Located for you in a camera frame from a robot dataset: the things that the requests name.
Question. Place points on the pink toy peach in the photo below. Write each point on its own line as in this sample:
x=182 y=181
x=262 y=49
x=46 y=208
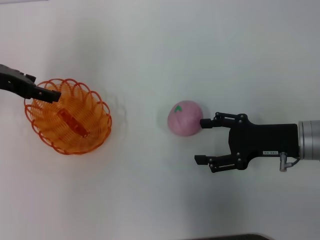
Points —
x=183 y=121

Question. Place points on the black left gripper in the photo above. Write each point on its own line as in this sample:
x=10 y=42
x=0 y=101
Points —
x=15 y=81

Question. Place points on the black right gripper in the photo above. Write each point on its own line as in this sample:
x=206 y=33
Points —
x=265 y=140

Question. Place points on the orange woven plastic basket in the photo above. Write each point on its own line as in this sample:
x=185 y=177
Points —
x=72 y=122

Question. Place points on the dark robot torso cover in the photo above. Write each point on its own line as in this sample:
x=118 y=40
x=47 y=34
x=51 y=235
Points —
x=232 y=237

